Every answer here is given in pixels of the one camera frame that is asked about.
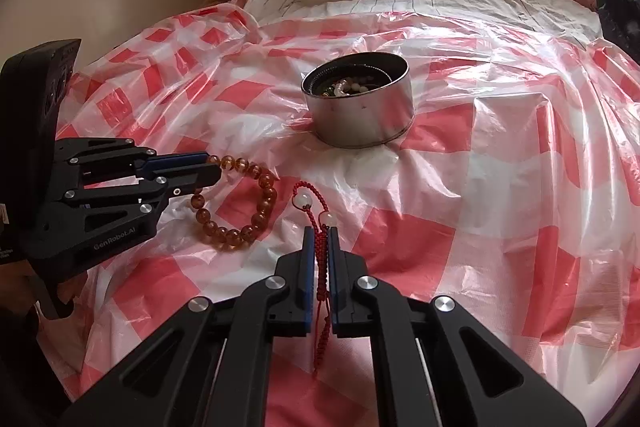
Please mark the pink checkered plastic sheet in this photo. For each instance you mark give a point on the pink checkered plastic sheet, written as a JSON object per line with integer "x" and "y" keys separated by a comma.
{"x": 500, "y": 167}

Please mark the round metal tin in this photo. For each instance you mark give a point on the round metal tin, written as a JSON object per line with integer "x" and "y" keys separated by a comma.
{"x": 360, "y": 123}

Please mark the black plastic bag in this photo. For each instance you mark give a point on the black plastic bag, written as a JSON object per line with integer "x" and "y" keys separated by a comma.
{"x": 620, "y": 19}

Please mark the white striped bedding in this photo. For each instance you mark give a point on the white striped bedding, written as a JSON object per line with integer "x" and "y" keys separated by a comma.
{"x": 450, "y": 2}

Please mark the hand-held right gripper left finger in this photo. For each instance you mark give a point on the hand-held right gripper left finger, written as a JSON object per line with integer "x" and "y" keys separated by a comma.
{"x": 306, "y": 269}

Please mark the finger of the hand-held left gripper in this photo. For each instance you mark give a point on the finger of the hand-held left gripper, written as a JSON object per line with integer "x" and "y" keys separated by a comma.
{"x": 175, "y": 160}
{"x": 195, "y": 181}

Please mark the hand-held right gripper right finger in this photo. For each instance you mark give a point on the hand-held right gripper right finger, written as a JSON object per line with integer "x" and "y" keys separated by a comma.
{"x": 336, "y": 279}

